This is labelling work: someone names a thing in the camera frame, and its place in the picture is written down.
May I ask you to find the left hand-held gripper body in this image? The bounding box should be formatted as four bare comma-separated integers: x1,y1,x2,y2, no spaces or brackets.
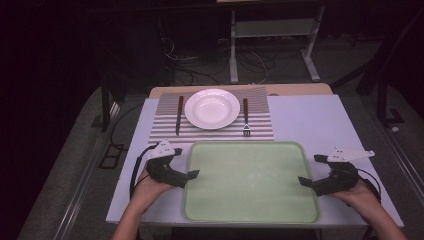
145,139,183,189

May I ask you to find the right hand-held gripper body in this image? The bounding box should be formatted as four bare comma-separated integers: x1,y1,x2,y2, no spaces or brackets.
326,147,376,197

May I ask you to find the pale green tray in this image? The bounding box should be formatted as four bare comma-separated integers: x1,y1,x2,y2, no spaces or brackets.
181,140,321,224

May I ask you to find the person's left hand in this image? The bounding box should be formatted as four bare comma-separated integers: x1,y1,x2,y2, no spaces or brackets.
132,165,175,209

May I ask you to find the person's right hand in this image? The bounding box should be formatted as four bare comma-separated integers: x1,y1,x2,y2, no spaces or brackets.
328,179,382,219

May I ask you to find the white plate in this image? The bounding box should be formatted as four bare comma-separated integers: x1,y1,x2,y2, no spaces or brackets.
184,88,241,131

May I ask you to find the striped grey placemat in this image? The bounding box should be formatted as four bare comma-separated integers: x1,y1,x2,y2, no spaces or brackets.
147,86,275,145

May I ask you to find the black stand foot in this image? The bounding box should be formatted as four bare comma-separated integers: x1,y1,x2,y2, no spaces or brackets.
375,81,406,128

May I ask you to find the grey metal stand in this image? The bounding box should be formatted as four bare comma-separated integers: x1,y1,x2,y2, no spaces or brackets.
228,4,327,84

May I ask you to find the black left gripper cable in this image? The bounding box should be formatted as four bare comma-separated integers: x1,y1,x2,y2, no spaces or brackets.
129,143,160,199

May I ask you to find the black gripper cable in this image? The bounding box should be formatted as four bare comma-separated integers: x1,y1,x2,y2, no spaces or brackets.
129,143,160,199
357,167,383,205

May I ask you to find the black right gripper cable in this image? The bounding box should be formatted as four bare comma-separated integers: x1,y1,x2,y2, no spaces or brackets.
357,167,383,205

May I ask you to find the brown-handled knife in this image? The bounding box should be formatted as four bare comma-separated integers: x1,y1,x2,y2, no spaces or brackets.
175,95,185,137

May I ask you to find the black floor bracket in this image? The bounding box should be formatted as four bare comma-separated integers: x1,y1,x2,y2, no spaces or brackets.
97,143,127,170

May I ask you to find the thin black floor cable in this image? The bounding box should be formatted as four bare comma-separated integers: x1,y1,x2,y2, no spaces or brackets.
109,103,145,151

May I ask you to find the brown-handled fork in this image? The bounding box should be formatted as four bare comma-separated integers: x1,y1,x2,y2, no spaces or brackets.
242,97,252,137

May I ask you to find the tangle of floor cables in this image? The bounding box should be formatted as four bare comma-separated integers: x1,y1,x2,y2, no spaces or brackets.
159,35,279,86

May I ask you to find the black stand post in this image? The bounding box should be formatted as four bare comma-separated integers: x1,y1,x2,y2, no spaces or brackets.
99,64,122,133

